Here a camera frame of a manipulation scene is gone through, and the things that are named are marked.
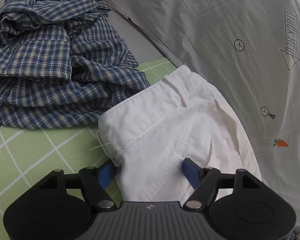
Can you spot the green grid mat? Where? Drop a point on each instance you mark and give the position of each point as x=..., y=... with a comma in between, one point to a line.
x=27, y=155

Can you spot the white trousers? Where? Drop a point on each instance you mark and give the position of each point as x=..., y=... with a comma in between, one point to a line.
x=148, y=136

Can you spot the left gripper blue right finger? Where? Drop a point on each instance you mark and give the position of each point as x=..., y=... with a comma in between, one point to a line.
x=204, y=182

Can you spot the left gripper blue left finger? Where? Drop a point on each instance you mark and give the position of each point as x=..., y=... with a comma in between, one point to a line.
x=94, y=183

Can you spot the grey carrot print sheet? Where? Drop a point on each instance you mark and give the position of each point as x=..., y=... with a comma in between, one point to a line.
x=250, y=51

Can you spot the blue plaid shirt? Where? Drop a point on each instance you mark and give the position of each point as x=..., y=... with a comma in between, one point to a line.
x=62, y=64

